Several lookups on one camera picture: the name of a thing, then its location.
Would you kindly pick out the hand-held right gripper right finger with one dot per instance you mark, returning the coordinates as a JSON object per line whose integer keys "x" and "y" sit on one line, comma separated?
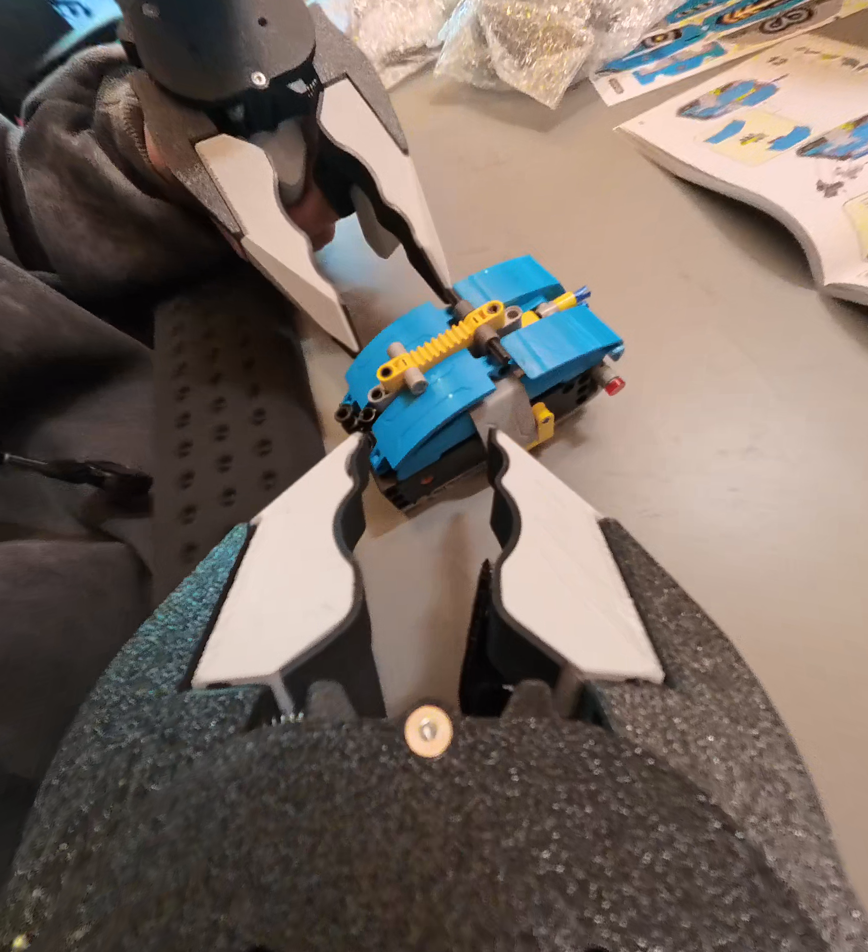
{"x": 575, "y": 595}

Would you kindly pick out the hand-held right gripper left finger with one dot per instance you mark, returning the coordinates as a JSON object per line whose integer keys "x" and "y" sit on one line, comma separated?
{"x": 285, "y": 595}

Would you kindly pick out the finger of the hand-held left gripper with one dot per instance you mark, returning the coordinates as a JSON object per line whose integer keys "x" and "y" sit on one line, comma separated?
{"x": 255, "y": 201}
{"x": 374, "y": 141}

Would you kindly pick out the blue toy brick car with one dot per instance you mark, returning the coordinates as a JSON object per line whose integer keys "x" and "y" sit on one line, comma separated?
{"x": 434, "y": 416}

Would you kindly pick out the person's left forearm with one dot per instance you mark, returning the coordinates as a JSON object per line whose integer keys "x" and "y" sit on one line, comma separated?
{"x": 92, "y": 171}

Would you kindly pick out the clear plastic bag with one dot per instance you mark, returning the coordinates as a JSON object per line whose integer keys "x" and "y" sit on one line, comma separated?
{"x": 523, "y": 52}
{"x": 396, "y": 37}

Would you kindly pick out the black perforated panel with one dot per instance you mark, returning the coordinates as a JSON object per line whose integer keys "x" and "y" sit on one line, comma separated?
{"x": 218, "y": 416}

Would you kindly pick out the blue sticker sheet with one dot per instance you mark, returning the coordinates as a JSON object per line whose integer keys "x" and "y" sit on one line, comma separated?
{"x": 672, "y": 56}

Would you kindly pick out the open instruction booklet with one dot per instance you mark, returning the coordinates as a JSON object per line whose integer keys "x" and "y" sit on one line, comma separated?
{"x": 798, "y": 193}

